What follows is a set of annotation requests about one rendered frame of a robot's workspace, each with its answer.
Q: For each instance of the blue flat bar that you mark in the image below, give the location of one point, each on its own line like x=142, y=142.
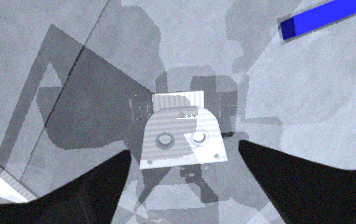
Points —
x=317, y=17

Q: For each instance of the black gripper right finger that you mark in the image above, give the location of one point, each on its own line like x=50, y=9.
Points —
x=302, y=191

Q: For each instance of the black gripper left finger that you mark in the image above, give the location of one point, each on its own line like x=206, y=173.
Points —
x=92, y=198

